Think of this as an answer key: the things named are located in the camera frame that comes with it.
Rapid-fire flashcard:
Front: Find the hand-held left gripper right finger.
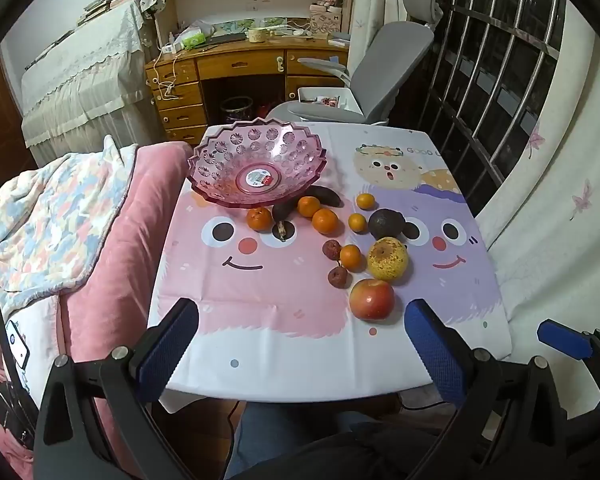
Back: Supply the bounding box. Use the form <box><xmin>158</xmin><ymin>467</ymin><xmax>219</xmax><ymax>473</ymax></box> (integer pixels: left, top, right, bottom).
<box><xmin>404</xmin><ymin>298</ymin><xmax>572</xmax><ymax>480</ymax></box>

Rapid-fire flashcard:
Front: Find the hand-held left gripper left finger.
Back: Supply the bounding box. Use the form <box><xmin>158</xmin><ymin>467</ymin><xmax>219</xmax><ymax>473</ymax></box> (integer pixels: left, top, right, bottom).
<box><xmin>32</xmin><ymin>298</ymin><xmax>201</xmax><ymax>480</ymax></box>

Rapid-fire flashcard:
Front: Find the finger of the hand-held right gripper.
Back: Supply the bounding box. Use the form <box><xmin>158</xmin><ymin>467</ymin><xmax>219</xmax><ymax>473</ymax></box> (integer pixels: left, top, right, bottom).
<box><xmin>536</xmin><ymin>319</ymin><xmax>600</xmax><ymax>396</ymax></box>

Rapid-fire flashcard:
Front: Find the red apple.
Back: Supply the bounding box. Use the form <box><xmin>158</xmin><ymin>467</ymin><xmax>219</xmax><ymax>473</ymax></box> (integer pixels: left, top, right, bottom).
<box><xmin>349</xmin><ymin>278</ymin><xmax>396</xmax><ymax>322</ymax></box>

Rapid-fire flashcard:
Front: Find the yellow pear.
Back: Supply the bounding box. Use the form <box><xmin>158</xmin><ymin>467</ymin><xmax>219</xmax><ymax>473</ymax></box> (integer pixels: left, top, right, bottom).
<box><xmin>366</xmin><ymin>236</ymin><xmax>410</xmax><ymax>281</ymax></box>

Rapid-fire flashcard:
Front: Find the dark avocado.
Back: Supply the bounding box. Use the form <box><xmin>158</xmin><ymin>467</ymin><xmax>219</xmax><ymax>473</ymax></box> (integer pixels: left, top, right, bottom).
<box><xmin>368</xmin><ymin>208</ymin><xmax>407</xmax><ymax>241</ymax></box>

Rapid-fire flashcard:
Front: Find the pink plastic fruit bowl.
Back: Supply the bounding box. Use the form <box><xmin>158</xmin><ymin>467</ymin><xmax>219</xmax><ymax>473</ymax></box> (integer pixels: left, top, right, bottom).
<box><xmin>187</xmin><ymin>117</ymin><xmax>327</xmax><ymax>209</ymax></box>

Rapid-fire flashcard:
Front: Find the cartoon printed tablecloth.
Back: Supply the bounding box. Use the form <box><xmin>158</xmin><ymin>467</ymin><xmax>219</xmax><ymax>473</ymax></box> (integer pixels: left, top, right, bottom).
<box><xmin>147</xmin><ymin>122</ymin><xmax>513</xmax><ymax>413</ymax></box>

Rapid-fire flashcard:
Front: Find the white butterfly curtain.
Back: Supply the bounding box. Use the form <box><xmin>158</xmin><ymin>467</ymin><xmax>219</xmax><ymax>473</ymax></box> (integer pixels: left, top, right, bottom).
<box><xmin>475</xmin><ymin>0</ymin><xmax>600</xmax><ymax>356</ymax></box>

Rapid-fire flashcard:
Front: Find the pink plush blanket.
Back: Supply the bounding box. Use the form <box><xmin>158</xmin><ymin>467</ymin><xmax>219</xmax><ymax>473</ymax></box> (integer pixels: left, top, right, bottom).
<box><xmin>55</xmin><ymin>141</ymin><xmax>193</xmax><ymax>461</ymax></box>

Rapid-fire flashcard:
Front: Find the person's leg in jeans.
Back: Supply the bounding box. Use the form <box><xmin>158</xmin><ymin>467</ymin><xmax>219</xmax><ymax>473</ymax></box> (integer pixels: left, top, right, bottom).
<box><xmin>225</xmin><ymin>402</ymin><xmax>381</xmax><ymax>480</ymax></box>

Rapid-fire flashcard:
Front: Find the pastel patchwork blanket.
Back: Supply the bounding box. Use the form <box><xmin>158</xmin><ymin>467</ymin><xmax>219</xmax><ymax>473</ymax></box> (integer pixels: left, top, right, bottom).
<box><xmin>0</xmin><ymin>135</ymin><xmax>141</xmax><ymax>306</ymax></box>

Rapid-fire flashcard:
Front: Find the dark trash bin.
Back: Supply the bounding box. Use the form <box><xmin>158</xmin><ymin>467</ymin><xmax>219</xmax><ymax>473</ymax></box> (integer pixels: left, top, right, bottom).
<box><xmin>220</xmin><ymin>96</ymin><xmax>254</xmax><ymax>125</ymax></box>

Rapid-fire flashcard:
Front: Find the window security grille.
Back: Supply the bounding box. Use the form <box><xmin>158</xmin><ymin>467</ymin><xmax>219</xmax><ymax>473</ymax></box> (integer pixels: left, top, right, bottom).
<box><xmin>395</xmin><ymin>0</ymin><xmax>568</xmax><ymax>201</ymax></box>

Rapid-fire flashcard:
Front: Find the white storage box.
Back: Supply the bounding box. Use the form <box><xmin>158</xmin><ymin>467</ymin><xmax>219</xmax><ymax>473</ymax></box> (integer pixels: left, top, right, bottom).
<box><xmin>297</xmin><ymin>86</ymin><xmax>366</xmax><ymax>113</ymax></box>

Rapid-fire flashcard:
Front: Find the white lace dust cover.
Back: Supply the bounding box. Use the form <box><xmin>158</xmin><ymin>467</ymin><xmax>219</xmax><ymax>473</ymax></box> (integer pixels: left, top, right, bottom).
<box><xmin>20</xmin><ymin>0</ymin><xmax>156</xmax><ymax>148</ymax></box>

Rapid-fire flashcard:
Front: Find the wooden desk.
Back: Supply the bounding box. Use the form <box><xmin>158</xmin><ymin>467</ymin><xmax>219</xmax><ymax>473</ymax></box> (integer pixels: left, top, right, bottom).
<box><xmin>145</xmin><ymin>37</ymin><xmax>351</xmax><ymax>143</ymax></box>

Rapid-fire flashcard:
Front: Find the grey office chair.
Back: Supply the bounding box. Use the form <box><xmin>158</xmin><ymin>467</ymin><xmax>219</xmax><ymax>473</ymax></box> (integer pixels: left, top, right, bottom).
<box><xmin>267</xmin><ymin>0</ymin><xmax>443</xmax><ymax>126</ymax></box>

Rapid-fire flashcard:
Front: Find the green tissue pack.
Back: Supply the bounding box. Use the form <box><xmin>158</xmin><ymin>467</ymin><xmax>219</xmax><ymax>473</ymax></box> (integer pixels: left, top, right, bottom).
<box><xmin>177</xmin><ymin>30</ymin><xmax>208</xmax><ymax>50</ymax></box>

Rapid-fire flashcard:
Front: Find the printed cardboard box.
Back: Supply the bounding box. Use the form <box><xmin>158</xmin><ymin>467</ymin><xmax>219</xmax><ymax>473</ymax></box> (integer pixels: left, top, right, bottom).
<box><xmin>309</xmin><ymin>10</ymin><xmax>343</xmax><ymax>36</ymax></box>

